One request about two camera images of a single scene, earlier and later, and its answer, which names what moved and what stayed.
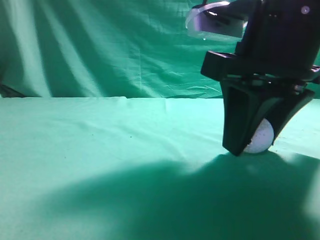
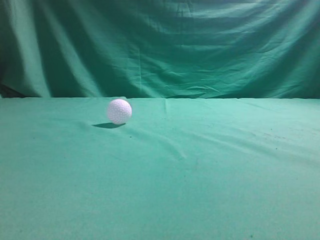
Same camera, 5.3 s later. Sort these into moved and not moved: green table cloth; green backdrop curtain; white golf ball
Moved: white golf ball
Not moved: green backdrop curtain; green table cloth
